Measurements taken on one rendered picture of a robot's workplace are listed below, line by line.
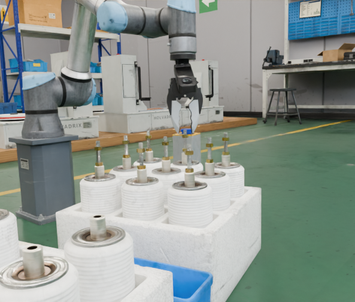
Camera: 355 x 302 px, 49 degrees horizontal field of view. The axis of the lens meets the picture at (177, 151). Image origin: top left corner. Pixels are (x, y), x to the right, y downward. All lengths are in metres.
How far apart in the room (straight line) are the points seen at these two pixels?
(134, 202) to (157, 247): 0.11
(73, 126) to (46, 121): 1.80
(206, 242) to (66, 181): 0.84
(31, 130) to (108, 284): 0.99
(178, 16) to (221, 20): 5.91
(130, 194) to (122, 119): 2.82
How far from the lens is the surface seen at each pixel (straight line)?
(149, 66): 8.07
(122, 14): 1.05
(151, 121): 3.79
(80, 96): 1.53
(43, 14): 6.35
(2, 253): 0.71
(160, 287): 0.59
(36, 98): 1.46
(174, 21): 1.07
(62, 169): 1.48
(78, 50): 1.49
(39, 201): 1.47
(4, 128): 2.99
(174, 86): 1.05
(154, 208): 0.86
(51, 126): 1.46
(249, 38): 6.61
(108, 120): 3.82
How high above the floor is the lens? 0.45
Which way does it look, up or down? 9 degrees down
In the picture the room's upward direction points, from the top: 2 degrees counter-clockwise
